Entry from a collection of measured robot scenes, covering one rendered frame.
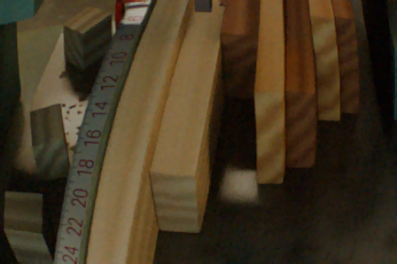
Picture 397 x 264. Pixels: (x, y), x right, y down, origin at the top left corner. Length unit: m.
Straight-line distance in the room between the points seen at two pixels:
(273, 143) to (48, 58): 0.35
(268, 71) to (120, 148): 0.08
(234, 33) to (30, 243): 0.19
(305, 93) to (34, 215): 0.20
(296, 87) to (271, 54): 0.02
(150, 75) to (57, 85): 0.27
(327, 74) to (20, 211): 0.22
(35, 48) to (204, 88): 0.34
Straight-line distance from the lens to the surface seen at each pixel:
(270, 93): 0.45
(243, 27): 0.52
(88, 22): 0.74
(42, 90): 0.74
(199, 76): 0.49
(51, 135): 0.64
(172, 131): 0.46
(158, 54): 0.49
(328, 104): 0.52
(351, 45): 0.50
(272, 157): 0.48
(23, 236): 0.56
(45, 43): 0.80
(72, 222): 0.40
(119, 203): 0.41
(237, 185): 0.49
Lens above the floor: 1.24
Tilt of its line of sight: 41 degrees down
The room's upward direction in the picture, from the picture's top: 5 degrees counter-clockwise
